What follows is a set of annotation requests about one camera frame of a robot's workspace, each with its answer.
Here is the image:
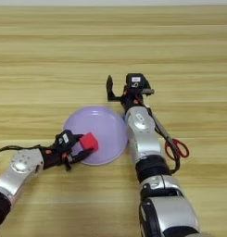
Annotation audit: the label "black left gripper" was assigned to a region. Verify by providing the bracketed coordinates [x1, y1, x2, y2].
[40, 133, 95, 171]

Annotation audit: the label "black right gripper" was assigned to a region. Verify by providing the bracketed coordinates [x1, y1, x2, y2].
[106, 74, 156, 112]

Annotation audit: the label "red cube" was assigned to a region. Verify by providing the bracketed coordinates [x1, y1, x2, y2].
[79, 131, 99, 152]

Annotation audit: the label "round purple plate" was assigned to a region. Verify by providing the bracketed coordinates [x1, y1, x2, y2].
[62, 106, 129, 167]

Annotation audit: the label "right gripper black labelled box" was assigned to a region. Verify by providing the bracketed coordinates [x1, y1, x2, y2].
[125, 72, 146, 89]

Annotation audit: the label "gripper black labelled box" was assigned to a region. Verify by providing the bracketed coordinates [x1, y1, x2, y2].
[54, 129, 76, 148]
[125, 72, 146, 89]

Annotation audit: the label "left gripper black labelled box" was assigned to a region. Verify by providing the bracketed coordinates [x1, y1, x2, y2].
[54, 129, 76, 148]

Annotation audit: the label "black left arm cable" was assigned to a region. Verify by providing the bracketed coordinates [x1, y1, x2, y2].
[0, 143, 42, 156]

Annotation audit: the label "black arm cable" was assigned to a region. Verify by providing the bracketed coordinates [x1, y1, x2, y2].
[145, 104, 182, 175]
[0, 143, 42, 156]

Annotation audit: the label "red handled scissors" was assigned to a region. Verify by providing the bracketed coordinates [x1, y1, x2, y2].
[150, 110, 190, 162]

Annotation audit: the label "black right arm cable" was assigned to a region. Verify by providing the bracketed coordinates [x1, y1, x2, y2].
[145, 104, 182, 175]

